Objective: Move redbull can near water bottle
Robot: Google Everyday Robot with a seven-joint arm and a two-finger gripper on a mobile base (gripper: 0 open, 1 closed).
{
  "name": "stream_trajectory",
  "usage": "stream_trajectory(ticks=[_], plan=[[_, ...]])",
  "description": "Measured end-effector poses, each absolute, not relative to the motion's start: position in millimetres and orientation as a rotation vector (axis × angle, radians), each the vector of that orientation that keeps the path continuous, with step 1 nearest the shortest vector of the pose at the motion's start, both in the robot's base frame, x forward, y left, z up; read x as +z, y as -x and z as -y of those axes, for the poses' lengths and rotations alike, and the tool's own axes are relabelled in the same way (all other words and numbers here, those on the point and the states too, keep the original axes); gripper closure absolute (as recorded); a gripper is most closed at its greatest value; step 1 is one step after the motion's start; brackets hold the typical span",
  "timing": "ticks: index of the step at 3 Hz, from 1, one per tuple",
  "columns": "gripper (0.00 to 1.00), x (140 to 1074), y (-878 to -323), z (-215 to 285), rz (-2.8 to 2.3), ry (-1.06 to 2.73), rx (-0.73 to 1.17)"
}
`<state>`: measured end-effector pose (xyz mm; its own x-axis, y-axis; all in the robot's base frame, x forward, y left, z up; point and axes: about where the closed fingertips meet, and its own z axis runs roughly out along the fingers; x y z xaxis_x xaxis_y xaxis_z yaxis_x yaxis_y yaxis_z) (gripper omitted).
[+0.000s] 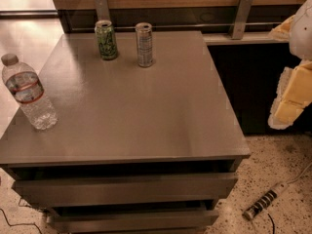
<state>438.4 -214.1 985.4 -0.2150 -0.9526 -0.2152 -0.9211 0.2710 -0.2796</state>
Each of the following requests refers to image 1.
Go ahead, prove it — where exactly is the silver redbull can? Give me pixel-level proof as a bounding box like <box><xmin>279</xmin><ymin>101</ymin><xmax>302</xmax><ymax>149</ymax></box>
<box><xmin>136</xmin><ymin>22</ymin><xmax>153</xmax><ymax>67</ymax></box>

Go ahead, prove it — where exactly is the grey drawer cabinet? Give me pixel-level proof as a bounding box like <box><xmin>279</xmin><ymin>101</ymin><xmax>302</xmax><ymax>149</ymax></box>
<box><xmin>0</xmin><ymin>31</ymin><xmax>249</xmax><ymax>234</ymax></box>

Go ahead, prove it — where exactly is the grey drawer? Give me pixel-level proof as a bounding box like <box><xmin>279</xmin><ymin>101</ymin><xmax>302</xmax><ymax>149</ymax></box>
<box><xmin>50</xmin><ymin>211</ymin><xmax>218</xmax><ymax>233</ymax></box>
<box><xmin>13</xmin><ymin>173</ymin><xmax>237</xmax><ymax>208</ymax></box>

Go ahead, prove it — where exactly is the clear plastic water bottle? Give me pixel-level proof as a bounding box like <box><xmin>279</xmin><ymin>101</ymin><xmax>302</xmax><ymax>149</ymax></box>
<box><xmin>1</xmin><ymin>54</ymin><xmax>58</xmax><ymax>130</ymax></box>

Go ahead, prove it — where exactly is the left metal bracket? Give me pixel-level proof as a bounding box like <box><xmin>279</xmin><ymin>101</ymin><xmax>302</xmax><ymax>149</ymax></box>
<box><xmin>94</xmin><ymin>0</ymin><xmax>110</xmax><ymax>20</ymax></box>

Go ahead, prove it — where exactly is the black floor cable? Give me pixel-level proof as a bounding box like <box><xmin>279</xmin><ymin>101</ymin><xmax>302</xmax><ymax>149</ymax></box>
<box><xmin>0</xmin><ymin>197</ymin><xmax>45</xmax><ymax>234</ymax></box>

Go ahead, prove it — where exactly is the white power strip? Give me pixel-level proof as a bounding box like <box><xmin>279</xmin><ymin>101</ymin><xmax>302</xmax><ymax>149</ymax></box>
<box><xmin>243</xmin><ymin>182</ymin><xmax>289</xmax><ymax>220</ymax></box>

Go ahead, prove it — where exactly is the metal bracket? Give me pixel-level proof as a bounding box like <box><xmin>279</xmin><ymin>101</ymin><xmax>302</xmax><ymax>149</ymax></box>
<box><xmin>230</xmin><ymin>0</ymin><xmax>254</xmax><ymax>40</ymax></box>
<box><xmin>94</xmin><ymin>0</ymin><xmax>110</xmax><ymax>20</ymax></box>

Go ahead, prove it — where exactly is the lower grey drawer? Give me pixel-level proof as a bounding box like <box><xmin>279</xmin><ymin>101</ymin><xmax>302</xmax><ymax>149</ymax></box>
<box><xmin>50</xmin><ymin>211</ymin><xmax>218</xmax><ymax>233</ymax></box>

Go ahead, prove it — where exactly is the black power strip cable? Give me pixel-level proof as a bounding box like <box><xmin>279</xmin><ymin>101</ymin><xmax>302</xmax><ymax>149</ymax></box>
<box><xmin>266</xmin><ymin>213</ymin><xmax>276</xmax><ymax>234</ymax></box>

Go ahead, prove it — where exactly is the right metal bracket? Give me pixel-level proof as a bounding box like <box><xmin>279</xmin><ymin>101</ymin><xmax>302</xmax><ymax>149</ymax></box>
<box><xmin>230</xmin><ymin>0</ymin><xmax>254</xmax><ymax>40</ymax></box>

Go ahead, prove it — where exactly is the green soda can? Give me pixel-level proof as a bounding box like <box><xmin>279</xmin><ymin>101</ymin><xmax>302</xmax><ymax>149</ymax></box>
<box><xmin>95</xmin><ymin>19</ymin><xmax>118</xmax><ymax>60</ymax></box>

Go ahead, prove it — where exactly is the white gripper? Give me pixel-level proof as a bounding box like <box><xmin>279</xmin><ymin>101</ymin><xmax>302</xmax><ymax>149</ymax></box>
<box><xmin>268</xmin><ymin>0</ymin><xmax>312</xmax><ymax>130</ymax></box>

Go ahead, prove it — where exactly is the upper grey drawer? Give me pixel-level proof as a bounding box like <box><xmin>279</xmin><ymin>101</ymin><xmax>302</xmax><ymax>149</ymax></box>
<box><xmin>13</xmin><ymin>173</ymin><xmax>237</xmax><ymax>208</ymax></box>

